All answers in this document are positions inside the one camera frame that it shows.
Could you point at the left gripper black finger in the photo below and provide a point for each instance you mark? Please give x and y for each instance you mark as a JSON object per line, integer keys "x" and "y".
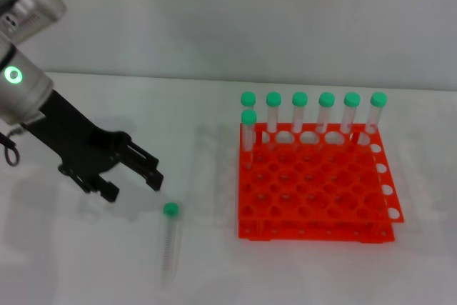
{"x": 146, "y": 167}
{"x": 103, "y": 187}

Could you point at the green-capped clear test tube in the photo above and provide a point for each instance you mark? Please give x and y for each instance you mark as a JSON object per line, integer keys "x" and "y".
{"x": 378, "y": 99}
{"x": 248, "y": 98}
{"x": 326, "y": 99}
{"x": 273, "y": 99}
{"x": 170, "y": 226}
{"x": 248, "y": 117}
{"x": 299, "y": 99}
{"x": 351, "y": 100}

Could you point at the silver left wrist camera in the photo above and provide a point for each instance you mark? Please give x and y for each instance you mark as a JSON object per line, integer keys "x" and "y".
{"x": 32, "y": 8}

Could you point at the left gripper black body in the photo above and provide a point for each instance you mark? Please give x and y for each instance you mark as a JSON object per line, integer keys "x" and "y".
{"x": 78, "y": 140}

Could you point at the orange test tube rack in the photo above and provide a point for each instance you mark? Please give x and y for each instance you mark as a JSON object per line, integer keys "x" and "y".
{"x": 321, "y": 190}

